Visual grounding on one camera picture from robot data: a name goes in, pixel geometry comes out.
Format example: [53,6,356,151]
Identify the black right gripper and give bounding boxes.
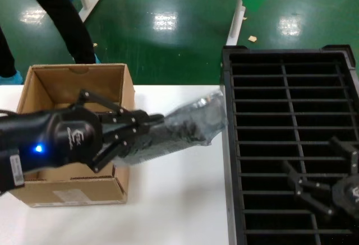
[283,136,359,220]

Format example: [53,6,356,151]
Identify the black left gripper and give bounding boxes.
[0,89,163,173]

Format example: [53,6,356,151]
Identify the shiny antistatic bag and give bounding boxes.
[120,87,228,169]

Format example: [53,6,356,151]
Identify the brown cardboard box white label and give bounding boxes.
[16,63,136,209]

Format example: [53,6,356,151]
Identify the black slotted plastic container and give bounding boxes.
[220,44,359,245]

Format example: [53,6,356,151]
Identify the person blue shirt black trousers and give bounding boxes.
[0,0,99,86]

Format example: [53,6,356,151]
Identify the black left wrist camera module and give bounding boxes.
[0,151,26,197]

